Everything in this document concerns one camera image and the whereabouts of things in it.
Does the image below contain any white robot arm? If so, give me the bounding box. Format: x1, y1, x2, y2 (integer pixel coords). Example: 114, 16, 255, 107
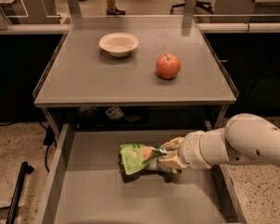
158, 113, 280, 170

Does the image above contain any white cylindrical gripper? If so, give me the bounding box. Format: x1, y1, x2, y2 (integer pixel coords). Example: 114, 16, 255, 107
158, 128, 230, 170

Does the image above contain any grey open top drawer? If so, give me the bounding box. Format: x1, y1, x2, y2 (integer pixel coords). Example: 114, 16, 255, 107
35, 124, 246, 224

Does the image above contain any person's leg and shoe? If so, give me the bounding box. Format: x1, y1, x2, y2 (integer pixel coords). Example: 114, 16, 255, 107
106, 0, 126, 16

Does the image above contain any black pole on floor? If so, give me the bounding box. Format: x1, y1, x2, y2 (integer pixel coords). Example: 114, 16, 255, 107
6, 161, 34, 224

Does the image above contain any clear acrylic barrier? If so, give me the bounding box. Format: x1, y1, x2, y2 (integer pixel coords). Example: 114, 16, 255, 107
0, 0, 280, 24

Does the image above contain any grey cabinet with counter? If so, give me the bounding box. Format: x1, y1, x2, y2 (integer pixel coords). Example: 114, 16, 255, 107
35, 15, 238, 128

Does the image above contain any red apple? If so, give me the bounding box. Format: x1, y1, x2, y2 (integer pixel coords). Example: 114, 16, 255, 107
156, 53, 181, 79

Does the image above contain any black floor cable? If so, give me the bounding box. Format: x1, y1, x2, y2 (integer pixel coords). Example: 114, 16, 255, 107
36, 120, 58, 174

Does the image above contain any white label tag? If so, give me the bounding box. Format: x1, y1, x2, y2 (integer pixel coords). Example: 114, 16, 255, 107
105, 106, 124, 120

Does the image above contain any green rice chip bag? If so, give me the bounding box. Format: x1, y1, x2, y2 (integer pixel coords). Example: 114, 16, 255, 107
118, 144, 181, 183

